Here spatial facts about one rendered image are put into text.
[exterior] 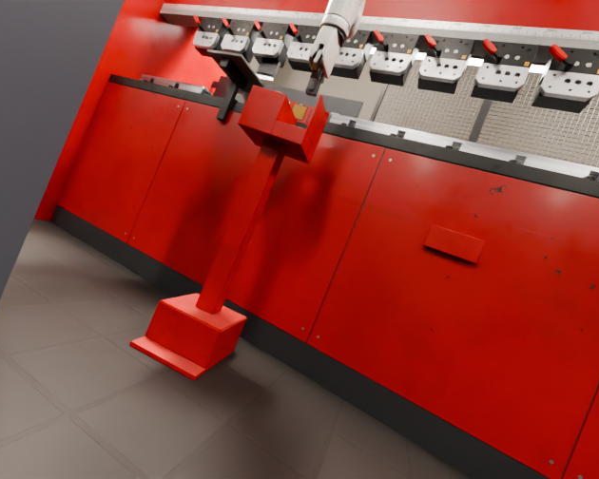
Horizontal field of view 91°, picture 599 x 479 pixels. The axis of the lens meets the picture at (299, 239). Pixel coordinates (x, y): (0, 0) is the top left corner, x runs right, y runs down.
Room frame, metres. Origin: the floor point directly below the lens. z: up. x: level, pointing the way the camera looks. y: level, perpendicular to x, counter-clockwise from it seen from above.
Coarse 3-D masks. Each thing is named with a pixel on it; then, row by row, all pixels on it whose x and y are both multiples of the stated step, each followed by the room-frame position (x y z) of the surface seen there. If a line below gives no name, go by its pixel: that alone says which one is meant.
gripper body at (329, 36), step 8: (320, 32) 0.80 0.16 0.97; (328, 32) 0.79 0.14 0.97; (336, 32) 0.80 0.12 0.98; (320, 40) 0.80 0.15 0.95; (328, 40) 0.79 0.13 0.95; (336, 40) 0.81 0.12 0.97; (312, 48) 0.80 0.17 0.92; (328, 48) 0.80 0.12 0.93; (336, 48) 0.83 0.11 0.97; (312, 56) 0.80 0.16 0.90; (328, 56) 0.81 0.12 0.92; (336, 56) 0.86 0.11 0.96; (312, 64) 0.84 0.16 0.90; (320, 64) 0.82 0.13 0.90; (328, 64) 0.83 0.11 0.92; (328, 72) 0.86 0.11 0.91
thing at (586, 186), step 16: (112, 80) 1.59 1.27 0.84; (128, 80) 1.54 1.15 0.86; (176, 96) 1.40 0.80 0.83; (192, 96) 1.36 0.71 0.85; (208, 96) 1.33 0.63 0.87; (240, 112) 1.25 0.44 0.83; (336, 128) 1.08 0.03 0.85; (352, 128) 1.06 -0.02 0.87; (384, 144) 1.01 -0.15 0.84; (400, 144) 0.99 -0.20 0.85; (416, 144) 0.97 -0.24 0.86; (432, 144) 0.96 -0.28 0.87; (448, 160) 0.93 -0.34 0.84; (464, 160) 0.92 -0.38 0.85; (480, 160) 0.90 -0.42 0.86; (496, 160) 0.88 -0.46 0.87; (512, 176) 0.86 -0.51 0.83; (528, 176) 0.85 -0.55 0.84; (544, 176) 0.84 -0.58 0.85; (560, 176) 0.82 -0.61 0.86; (576, 192) 0.81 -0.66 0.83; (592, 192) 0.79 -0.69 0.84
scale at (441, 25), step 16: (288, 16) 1.37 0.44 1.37; (304, 16) 1.34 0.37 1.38; (320, 16) 1.31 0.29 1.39; (368, 16) 1.22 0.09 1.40; (496, 32) 1.04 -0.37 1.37; (512, 32) 1.02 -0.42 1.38; (528, 32) 1.00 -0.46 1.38; (544, 32) 0.99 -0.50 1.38; (560, 32) 0.97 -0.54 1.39; (576, 32) 0.95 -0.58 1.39; (592, 32) 0.94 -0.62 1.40
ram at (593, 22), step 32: (192, 0) 1.62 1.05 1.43; (224, 0) 1.53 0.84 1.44; (256, 0) 1.45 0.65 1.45; (288, 0) 1.38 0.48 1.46; (320, 0) 1.32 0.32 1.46; (384, 0) 1.21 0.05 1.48; (416, 0) 1.16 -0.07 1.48; (448, 0) 1.12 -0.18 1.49; (480, 0) 1.07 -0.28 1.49; (512, 0) 1.04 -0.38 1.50; (544, 0) 1.00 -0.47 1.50; (576, 0) 0.97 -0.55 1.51; (416, 32) 1.14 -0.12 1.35; (448, 32) 1.10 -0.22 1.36; (480, 32) 1.06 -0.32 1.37
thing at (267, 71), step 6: (264, 60) 1.42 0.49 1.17; (270, 60) 1.41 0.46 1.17; (264, 66) 1.42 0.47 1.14; (270, 66) 1.40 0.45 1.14; (276, 66) 1.39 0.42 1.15; (258, 72) 1.42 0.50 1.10; (264, 72) 1.41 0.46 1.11; (270, 72) 1.40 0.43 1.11; (276, 72) 1.40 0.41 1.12; (264, 78) 1.42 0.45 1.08; (270, 78) 1.40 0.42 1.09
